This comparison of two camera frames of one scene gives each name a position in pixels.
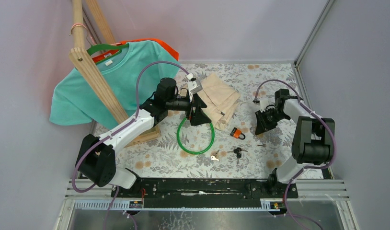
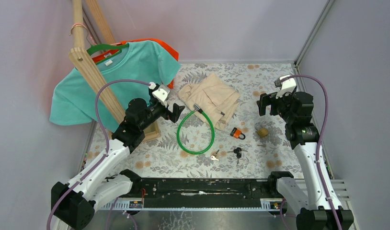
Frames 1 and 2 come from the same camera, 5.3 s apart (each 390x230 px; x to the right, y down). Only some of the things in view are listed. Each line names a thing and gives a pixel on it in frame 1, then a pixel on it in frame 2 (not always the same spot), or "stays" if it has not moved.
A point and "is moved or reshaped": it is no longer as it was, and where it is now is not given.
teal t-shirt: [132, 81] stays
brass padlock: [253, 130] is moved or reshaped
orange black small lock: [236, 133] stays
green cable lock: [198, 153] stays
